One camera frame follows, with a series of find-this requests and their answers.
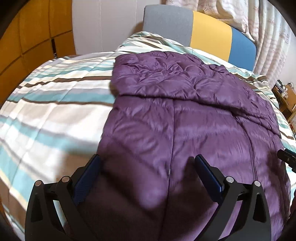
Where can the striped bed duvet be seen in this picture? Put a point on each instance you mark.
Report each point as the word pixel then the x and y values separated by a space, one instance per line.
pixel 53 121

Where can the pink patterned curtain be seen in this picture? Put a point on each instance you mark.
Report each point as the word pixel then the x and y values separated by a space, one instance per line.
pixel 258 20

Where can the grey yellow blue headboard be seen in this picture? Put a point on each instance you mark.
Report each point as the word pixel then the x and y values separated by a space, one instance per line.
pixel 199 31

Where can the wooden bedside table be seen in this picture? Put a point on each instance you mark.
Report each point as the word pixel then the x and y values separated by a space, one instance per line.
pixel 285 95

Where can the orange wooden wardrobe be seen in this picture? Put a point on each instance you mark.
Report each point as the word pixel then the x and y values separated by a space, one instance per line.
pixel 32 32

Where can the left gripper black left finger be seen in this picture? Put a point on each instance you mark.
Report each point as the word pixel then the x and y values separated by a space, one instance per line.
pixel 52 212

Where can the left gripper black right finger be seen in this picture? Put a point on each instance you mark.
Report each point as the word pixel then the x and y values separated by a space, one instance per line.
pixel 242 212

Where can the purple puffer jacket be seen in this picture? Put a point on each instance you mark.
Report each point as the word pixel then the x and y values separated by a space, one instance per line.
pixel 170 108

